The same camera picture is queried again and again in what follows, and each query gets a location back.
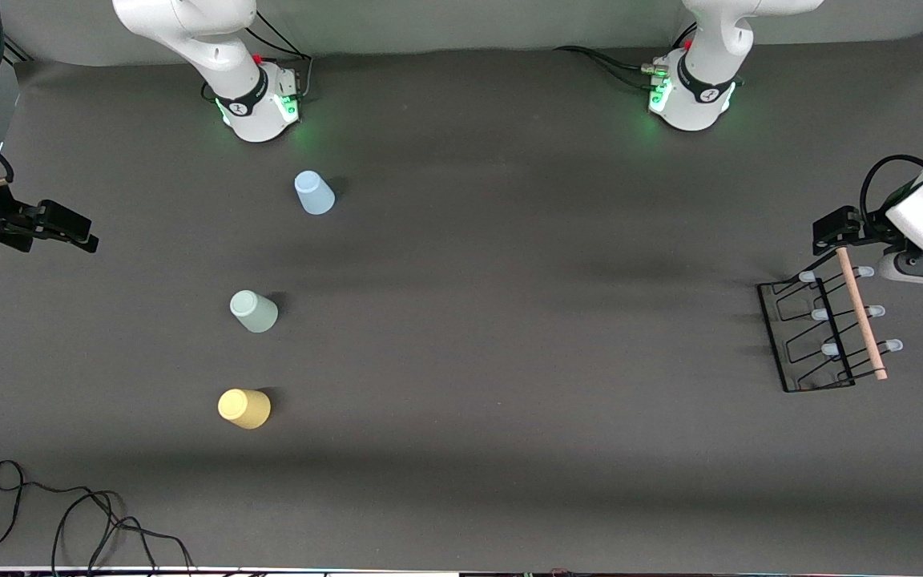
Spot black wire cup holder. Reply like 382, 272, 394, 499
756, 247, 905, 393

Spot pale green plastic cup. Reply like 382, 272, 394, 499
229, 289, 279, 333

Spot yellow plastic cup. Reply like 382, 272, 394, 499
217, 388, 272, 430

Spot light blue plastic cup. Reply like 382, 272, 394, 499
294, 170, 336, 216

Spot dark grey table cloth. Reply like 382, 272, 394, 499
0, 32, 923, 571

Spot black left base cables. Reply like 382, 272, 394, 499
554, 24, 699, 89

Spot black base cables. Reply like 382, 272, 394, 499
554, 24, 699, 89
204, 12, 314, 103

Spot black right base cables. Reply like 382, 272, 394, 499
204, 12, 314, 103

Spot black loose cable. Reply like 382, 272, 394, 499
0, 459, 194, 574

